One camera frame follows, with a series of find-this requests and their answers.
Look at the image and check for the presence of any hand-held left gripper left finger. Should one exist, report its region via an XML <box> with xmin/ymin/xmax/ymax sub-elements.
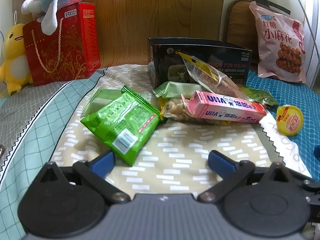
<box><xmin>42</xmin><ymin>150</ymin><xmax>130</xmax><ymax>203</ymax></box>

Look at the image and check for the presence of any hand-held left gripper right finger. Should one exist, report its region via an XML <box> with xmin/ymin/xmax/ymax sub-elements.
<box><xmin>197</xmin><ymin>150</ymin><xmax>313</xmax><ymax>203</ymax></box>

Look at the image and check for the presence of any pink candy box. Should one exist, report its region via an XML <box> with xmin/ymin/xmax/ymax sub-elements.
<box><xmin>187</xmin><ymin>91</ymin><xmax>267</xmax><ymax>124</ymax></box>

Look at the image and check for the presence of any pale green snack packet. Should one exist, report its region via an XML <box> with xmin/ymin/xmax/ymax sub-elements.
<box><xmin>82</xmin><ymin>89</ymin><xmax>123</xmax><ymax>115</ymax></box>

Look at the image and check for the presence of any yellow nut packet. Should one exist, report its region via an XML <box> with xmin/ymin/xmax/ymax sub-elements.
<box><xmin>159</xmin><ymin>97</ymin><xmax>232</xmax><ymax>127</ymax></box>

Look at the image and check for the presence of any dark green snack packet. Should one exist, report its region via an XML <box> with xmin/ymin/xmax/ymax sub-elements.
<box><xmin>240</xmin><ymin>86</ymin><xmax>279</xmax><ymax>108</ymax></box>

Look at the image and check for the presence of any yellow jelly cup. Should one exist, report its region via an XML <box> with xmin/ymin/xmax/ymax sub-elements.
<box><xmin>276</xmin><ymin>104</ymin><xmax>304</xmax><ymax>136</ymax></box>

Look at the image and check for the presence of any clear packet of brown snack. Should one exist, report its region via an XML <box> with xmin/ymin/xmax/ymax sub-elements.
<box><xmin>179</xmin><ymin>51</ymin><xmax>247</xmax><ymax>99</ymax></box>

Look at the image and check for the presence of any pale green wafer packet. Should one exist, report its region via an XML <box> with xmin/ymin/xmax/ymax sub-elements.
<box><xmin>152</xmin><ymin>81</ymin><xmax>213</xmax><ymax>99</ymax></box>

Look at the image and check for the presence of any black cardboard box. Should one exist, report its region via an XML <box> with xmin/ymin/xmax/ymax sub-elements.
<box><xmin>147</xmin><ymin>37</ymin><xmax>253</xmax><ymax>90</ymax></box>

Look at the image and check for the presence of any beige patterned cloth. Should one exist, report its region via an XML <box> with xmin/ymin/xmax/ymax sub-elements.
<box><xmin>50</xmin><ymin>64</ymin><xmax>285</xmax><ymax>198</ymax></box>

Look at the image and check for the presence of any white lettered towel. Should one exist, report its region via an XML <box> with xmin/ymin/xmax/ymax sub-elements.
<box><xmin>252</xmin><ymin>120</ymin><xmax>313</xmax><ymax>178</ymax></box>

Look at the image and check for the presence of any teal checked blanket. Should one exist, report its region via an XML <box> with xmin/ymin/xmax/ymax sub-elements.
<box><xmin>0</xmin><ymin>67</ymin><xmax>105</xmax><ymax>233</ymax></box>

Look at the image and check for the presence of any blue patterned mat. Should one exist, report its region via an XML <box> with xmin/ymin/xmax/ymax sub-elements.
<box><xmin>246</xmin><ymin>70</ymin><xmax>320</xmax><ymax>180</ymax></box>

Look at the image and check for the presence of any red gift bag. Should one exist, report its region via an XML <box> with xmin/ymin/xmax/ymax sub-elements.
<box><xmin>22</xmin><ymin>2</ymin><xmax>102</xmax><ymax>87</ymax></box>

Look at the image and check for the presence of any large pink snack bag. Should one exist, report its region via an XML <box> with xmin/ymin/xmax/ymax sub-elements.
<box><xmin>249</xmin><ymin>1</ymin><xmax>307</xmax><ymax>84</ymax></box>

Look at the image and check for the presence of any yellow plush duck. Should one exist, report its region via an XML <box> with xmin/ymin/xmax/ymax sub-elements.
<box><xmin>0</xmin><ymin>24</ymin><xmax>33</xmax><ymax>95</ymax></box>

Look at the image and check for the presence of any wooden board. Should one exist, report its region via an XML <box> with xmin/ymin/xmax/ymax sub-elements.
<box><xmin>11</xmin><ymin>0</ymin><xmax>233</xmax><ymax>68</ymax></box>

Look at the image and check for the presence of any black tape strip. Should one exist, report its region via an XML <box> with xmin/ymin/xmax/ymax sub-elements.
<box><xmin>241</xmin><ymin>0</ymin><xmax>292</xmax><ymax>15</ymax></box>

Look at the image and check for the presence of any white cable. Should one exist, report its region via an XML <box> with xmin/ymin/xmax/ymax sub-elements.
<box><xmin>285</xmin><ymin>0</ymin><xmax>318</xmax><ymax>63</ymax></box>

